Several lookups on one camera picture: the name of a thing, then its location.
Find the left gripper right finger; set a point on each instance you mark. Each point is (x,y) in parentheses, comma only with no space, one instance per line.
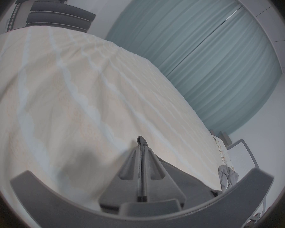
(166,191)

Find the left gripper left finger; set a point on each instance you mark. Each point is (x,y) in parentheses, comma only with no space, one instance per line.
(113,191)

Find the black T-shirt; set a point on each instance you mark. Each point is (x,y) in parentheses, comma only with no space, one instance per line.
(194,184)

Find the bed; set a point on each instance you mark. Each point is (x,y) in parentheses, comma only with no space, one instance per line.
(73,98)

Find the grey garment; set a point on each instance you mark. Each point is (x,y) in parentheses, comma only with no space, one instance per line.
(225,177)

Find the white printed pillow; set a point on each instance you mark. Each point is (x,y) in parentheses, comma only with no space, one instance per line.
(222,151)

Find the grey bedside table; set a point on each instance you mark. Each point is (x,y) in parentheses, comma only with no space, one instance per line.
(224,138)

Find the blue-green curtain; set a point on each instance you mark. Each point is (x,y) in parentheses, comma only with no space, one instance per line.
(161,25)
(232,75)

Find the black chest of drawers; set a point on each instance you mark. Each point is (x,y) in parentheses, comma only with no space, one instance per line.
(56,11)

